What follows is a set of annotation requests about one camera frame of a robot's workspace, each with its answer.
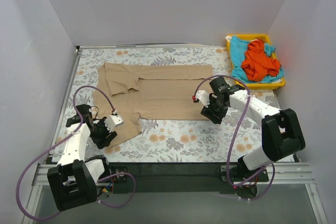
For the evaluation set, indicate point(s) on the beige t shirt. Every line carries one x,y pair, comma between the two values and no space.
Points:
148,92

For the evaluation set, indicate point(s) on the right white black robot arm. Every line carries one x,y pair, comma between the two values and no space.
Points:
281,133

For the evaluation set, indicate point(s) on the turquoise t shirt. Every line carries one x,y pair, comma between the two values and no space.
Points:
252,61

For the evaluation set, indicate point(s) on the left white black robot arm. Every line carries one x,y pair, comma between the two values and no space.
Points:
73,180

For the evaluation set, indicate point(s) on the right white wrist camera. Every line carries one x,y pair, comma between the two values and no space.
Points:
201,96

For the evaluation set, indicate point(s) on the orange t shirt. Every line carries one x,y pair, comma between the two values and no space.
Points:
258,62

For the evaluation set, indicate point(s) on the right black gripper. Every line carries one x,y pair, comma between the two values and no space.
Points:
212,114

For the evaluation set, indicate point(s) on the yellow plastic bin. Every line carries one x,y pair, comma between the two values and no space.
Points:
237,46

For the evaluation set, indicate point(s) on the aluminium frame rail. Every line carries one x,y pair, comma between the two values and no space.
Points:
285,173

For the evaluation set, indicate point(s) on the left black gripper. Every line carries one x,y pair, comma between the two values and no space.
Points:
104,139

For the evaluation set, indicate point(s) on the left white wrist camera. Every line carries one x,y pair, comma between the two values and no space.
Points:
113,121

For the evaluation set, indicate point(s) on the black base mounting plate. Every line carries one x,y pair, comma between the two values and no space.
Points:
170,178

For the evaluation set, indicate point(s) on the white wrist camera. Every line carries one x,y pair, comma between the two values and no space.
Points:
201,96
113,121

